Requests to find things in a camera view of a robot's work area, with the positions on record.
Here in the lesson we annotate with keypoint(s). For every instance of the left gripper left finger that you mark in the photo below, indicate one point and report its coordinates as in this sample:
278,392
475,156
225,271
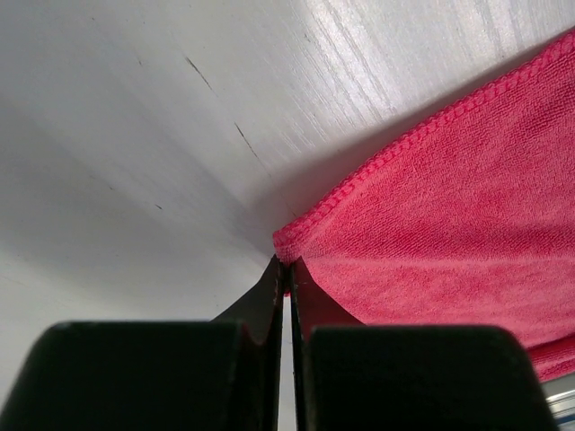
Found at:
221,374

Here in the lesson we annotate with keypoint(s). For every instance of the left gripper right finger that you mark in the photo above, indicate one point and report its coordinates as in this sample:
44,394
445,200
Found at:
350,376

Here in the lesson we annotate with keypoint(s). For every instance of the pink towel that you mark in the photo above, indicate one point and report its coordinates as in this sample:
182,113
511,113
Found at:
468,218

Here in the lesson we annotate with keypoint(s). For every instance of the aluminium rail frame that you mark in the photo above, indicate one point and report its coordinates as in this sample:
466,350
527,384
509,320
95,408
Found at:
560,395

